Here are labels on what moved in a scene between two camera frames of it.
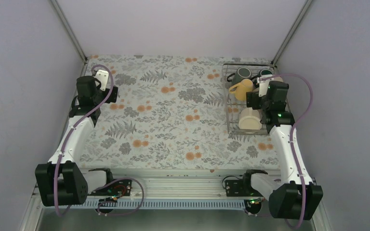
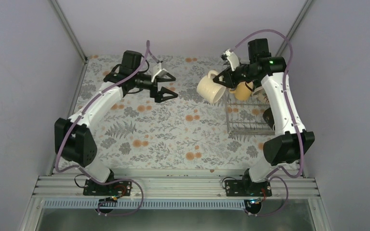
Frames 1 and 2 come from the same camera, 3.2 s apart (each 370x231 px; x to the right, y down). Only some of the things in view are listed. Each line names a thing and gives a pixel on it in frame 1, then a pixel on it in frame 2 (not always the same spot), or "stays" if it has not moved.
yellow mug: [240, 89] stays
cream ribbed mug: [250, 119] -> [209, 89]
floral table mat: [170, 114] stays
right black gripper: [251, 100] -> [231, 81]
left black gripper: [112, 96] -> [158, 95]
